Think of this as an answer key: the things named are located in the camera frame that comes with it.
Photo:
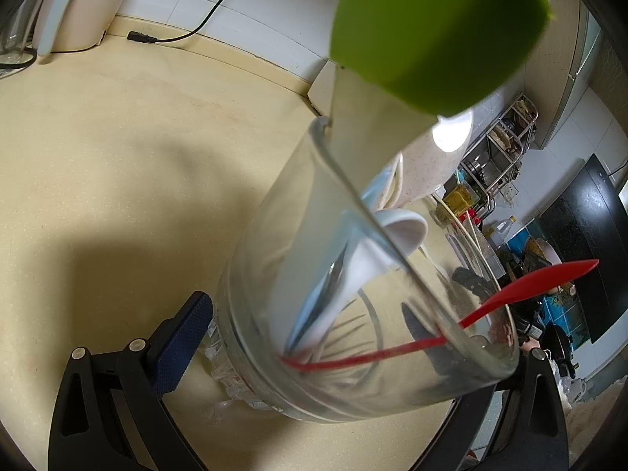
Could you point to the metal dish rack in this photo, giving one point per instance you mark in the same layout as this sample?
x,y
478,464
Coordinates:
x,y
500,152

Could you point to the glass measuring cup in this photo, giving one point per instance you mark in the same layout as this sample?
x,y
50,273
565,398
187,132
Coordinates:
x,y
14,34

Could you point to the metal spoon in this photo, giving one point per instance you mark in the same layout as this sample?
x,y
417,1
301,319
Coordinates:
x,y
326,294

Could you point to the red plastic spatula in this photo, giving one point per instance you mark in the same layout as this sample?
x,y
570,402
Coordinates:
x,y
539,279

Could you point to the white speckled rice spoon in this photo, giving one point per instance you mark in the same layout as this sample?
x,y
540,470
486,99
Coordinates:
x,y
431,167

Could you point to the clear oil bottle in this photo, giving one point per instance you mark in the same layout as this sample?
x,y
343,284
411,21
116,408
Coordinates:
x,y
500,230

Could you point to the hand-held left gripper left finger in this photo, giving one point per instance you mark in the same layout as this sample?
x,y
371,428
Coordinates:
x,y
181,343

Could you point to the clear glass cup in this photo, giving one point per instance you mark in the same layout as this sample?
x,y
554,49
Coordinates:
x,y
265,274

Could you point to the pale wooden chopstick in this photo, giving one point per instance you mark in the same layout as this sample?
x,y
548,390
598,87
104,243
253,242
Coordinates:
x,y
466,235
476,240

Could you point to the small white plastic spoon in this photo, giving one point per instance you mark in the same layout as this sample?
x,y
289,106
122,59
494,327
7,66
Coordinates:
x,y
402,230

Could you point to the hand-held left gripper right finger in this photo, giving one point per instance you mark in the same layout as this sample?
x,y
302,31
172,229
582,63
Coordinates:
x,y
542,402

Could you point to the beige electric pot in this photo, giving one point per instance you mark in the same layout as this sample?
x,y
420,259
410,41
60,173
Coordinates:
x,y
83,5

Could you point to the green silicone basting brush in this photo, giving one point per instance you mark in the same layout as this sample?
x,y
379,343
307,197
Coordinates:
x,y
431,29

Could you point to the black glass cooktop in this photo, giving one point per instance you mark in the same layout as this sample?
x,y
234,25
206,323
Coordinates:
x,y
588,245

